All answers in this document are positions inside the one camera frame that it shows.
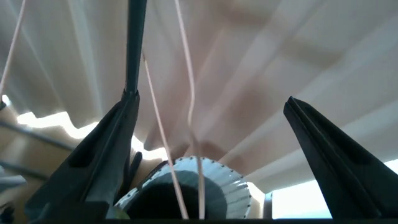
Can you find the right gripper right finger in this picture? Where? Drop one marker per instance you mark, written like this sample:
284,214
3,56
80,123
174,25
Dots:
348,180

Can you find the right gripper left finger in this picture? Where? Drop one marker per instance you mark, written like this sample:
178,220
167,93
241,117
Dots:
62,189

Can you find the white laundry basket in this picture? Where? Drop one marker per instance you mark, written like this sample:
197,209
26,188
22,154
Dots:
227,186

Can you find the black clothes rack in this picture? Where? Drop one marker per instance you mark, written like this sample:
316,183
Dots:
136,46

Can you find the beige curtain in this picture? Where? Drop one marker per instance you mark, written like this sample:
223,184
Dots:
280,46

